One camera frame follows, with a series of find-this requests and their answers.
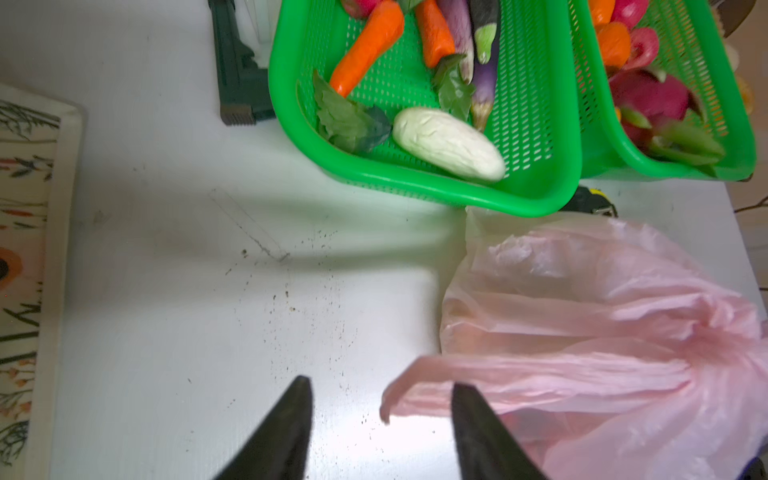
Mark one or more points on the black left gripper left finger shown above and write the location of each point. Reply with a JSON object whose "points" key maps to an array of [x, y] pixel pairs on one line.
{"points": [[278, 447]]}

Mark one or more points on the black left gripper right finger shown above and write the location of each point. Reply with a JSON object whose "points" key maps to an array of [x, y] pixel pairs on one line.
{"points": [[484, 446]]}

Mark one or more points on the pink plastic bag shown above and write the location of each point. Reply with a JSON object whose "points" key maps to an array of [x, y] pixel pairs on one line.
{"points": [[604, 348]]}

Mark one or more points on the cream floral tote bag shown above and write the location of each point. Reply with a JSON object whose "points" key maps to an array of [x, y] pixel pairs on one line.
{"points": [[40, 146]]}

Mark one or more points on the black yellow tape measure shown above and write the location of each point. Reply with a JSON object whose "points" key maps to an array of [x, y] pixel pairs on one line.
{"points": [[591, 201]]}

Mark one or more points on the white cucumber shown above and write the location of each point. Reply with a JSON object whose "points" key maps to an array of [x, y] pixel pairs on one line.
{"points": [[440, 139]]}

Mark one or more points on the green vegetable basket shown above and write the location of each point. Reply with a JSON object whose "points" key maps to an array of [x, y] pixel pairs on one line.
{"points": [[534, 121]]}

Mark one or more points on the pink dragon fruit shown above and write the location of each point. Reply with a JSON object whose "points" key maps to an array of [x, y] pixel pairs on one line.
{"points": [[653, 105]]}

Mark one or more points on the purple eggplant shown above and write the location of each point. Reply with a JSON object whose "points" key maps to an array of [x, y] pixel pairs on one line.
{"points": [[475, 29]]}

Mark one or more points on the orange tangerine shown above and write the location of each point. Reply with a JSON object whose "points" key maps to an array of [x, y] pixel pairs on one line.
{"points": [[614, 42]]}

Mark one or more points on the red apple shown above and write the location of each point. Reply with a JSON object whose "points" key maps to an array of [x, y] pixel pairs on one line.
{"points": [[643, 49]]}

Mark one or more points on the orange carrot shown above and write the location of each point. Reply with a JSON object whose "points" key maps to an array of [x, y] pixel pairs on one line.
{"points": [[384, 27]]}

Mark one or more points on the green fruit basket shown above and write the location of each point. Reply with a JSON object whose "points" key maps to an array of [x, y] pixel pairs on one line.
{"points": [[692, 50]]}

